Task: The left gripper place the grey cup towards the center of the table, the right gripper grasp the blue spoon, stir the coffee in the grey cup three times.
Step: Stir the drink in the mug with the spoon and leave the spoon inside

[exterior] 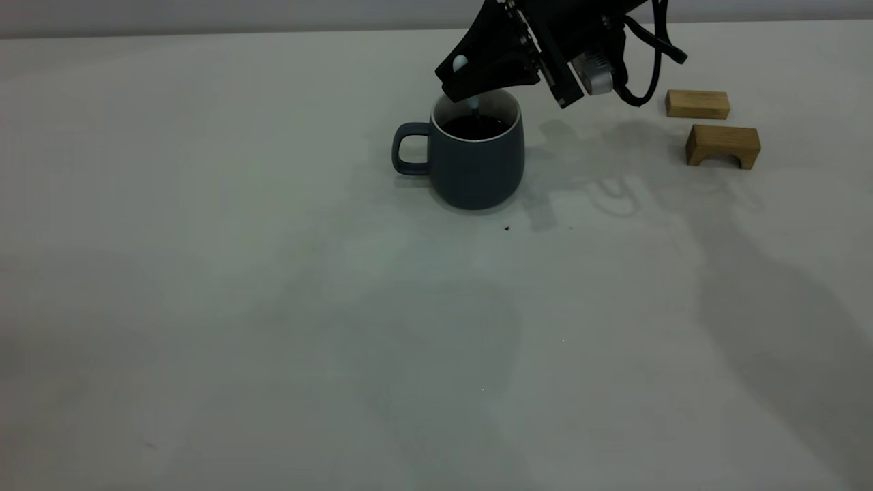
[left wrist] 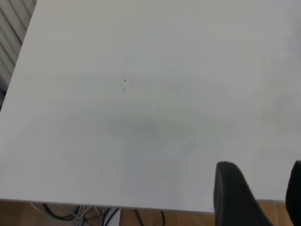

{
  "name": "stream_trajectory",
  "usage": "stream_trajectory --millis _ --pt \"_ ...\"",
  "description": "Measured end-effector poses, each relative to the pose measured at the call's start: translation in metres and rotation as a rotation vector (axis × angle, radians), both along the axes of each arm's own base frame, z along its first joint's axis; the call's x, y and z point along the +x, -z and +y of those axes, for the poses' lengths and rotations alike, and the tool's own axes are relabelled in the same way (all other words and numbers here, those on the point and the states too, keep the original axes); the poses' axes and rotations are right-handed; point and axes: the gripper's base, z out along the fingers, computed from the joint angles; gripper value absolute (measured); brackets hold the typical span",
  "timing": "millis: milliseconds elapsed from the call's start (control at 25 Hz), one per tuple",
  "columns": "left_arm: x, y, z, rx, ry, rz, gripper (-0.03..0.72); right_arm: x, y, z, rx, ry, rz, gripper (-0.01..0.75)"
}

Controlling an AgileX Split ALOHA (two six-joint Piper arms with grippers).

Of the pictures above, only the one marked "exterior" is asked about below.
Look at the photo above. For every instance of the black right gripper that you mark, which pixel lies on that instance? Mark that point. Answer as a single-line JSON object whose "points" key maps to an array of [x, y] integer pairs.
{"points": [[580, 20]]}

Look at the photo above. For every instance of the dark grey ceramic mug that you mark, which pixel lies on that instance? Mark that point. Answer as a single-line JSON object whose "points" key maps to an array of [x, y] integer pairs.
{"points": [[477, 170]]}

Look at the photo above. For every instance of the dark coffee liquid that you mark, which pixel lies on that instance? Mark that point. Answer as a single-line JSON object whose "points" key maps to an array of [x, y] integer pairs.
{"points": [[477, 127]]}

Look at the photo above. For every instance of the flat rectangular wooden block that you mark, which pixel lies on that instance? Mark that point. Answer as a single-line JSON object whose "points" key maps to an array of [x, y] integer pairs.
{"points": [[696, 104]]}

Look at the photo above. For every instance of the arched wooden block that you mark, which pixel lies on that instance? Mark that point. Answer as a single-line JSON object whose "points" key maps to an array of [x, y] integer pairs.
{"points": [[723, 138]]}

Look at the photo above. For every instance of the right wrist camera silver lens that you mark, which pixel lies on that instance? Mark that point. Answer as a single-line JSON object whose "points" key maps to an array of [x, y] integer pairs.
{"points": [[595, 73]]}

